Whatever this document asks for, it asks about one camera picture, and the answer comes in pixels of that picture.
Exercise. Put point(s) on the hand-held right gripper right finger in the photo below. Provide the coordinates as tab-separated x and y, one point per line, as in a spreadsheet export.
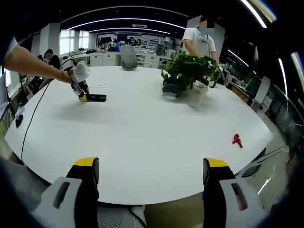
213	202

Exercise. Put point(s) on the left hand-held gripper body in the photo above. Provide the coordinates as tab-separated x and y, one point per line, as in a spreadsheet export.
80	71

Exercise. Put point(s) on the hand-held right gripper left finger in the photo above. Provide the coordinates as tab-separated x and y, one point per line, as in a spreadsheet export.
88	202

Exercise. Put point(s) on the black remote control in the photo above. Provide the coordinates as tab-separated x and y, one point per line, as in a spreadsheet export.
97	97

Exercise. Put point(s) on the person's left hand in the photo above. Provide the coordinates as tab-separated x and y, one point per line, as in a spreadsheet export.
67	77

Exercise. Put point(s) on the long white office desk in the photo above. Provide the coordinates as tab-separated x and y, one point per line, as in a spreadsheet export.
107	58

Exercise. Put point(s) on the blue storage box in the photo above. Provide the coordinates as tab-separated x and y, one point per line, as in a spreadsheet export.
118	48

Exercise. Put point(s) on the grey curved chair headrest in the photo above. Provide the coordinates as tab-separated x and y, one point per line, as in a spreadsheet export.
129	67

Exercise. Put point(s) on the small red clip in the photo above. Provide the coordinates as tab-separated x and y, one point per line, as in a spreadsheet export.
237	140

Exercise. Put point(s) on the black computer mouse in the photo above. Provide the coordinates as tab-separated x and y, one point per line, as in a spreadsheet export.
19	120

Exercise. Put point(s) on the grey curved object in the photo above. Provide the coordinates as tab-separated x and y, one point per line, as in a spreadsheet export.
171	91

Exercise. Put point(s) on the green potted plant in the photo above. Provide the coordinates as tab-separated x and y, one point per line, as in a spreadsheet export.
190	66

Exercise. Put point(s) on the white ribbed plant pot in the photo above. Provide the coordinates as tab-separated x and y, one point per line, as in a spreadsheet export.
198	95

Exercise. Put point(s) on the white frame office chair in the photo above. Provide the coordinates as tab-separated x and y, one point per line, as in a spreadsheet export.
249	168

